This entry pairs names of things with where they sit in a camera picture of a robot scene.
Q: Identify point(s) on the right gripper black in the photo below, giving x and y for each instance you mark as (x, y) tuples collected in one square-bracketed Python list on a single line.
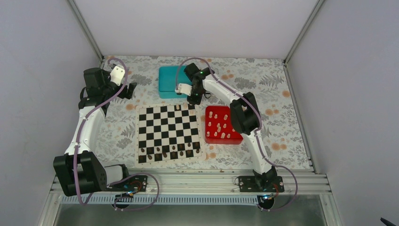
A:
[(196, 101)]

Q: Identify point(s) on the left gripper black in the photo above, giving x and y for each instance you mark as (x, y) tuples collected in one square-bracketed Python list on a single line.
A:
[(129, 91)]

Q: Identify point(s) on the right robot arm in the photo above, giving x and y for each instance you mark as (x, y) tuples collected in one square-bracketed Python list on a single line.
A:
[(244, 116)]

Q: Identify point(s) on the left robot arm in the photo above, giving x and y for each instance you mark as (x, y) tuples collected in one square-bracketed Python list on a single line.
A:
[(79, 169)]

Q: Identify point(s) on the teal plastic box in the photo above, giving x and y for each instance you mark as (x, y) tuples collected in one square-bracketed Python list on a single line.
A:
[(167, 83)]

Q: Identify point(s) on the red plastic tray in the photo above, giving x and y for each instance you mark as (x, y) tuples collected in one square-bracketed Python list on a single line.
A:
[(221, 111)]

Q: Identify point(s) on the black white chessboard mat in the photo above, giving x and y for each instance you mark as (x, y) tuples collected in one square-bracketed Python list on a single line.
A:
[(162, 125)]

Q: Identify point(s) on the floral patterned tablecloth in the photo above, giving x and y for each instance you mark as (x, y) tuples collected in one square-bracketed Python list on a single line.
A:
[(265, 78)]

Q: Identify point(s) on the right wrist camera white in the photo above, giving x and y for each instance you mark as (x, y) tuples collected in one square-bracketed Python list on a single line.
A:
[(183, 88)]

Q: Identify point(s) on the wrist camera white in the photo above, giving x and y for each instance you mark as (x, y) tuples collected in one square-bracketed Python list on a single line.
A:
[(183, 88), (117, 74)]

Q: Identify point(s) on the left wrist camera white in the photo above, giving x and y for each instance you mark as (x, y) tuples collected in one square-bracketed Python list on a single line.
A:
[(117, 74)]

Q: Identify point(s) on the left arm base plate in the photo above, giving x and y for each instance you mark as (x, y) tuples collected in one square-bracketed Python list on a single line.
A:
[(133, 184)]

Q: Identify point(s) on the aluminium rail frame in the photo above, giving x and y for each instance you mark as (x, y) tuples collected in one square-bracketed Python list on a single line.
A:
[(220, 181)]

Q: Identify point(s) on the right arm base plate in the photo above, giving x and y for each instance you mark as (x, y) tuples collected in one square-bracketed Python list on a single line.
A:
[(251, 184)]

